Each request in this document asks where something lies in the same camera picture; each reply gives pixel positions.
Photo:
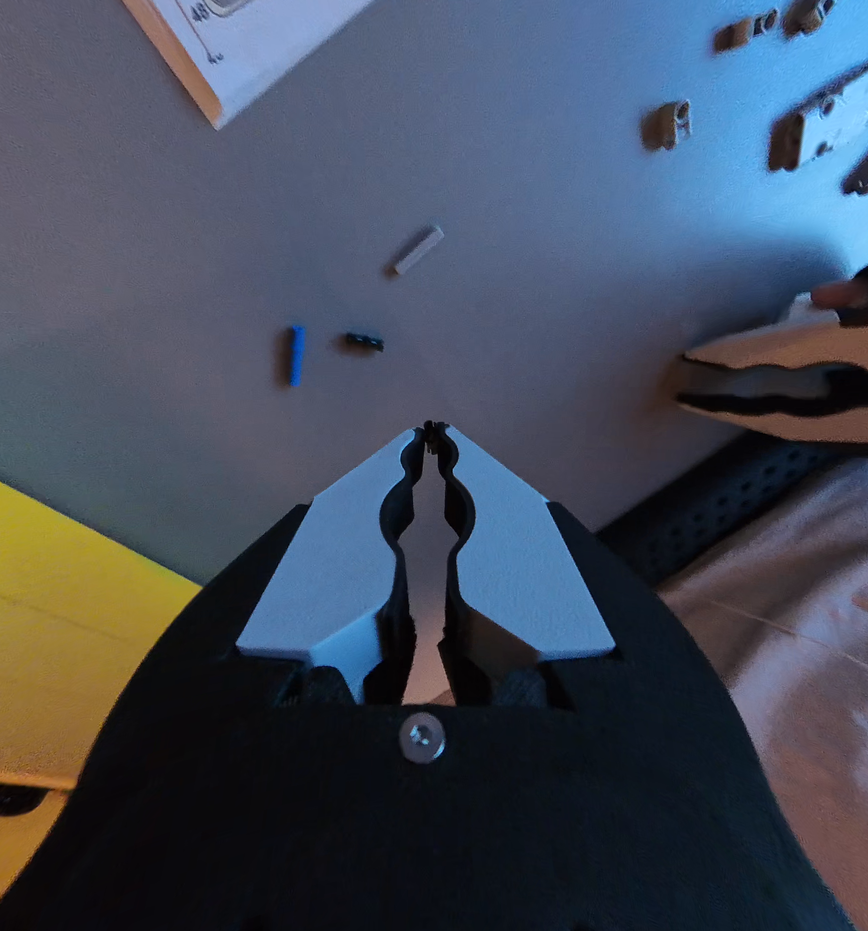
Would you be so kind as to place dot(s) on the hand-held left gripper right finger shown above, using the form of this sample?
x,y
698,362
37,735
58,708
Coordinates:
x,y
528,582

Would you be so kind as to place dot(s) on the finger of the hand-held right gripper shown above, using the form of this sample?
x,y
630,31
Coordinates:
x,y
804,425
768,342

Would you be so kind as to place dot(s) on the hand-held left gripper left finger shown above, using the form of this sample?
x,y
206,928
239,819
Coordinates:
x,y
325,582

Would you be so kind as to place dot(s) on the small black pin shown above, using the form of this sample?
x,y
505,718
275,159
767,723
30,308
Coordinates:
x,y
434,436
365,342

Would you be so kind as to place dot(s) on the yellow plastic bin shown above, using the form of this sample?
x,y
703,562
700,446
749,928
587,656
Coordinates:
x,y
56,618

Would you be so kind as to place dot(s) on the person's right hand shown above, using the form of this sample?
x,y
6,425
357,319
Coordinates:
x,y
837,294

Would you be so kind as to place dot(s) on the grey plate with four holes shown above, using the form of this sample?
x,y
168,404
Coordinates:
x,y
841,109

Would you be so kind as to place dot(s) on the small blue pin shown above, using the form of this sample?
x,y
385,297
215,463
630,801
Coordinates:
x,y
296,356

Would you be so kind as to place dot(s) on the short grey axle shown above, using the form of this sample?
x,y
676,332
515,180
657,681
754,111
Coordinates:
x,y
419,250

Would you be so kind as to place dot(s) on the open instruction booklet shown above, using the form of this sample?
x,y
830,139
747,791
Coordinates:
x,y
259,43

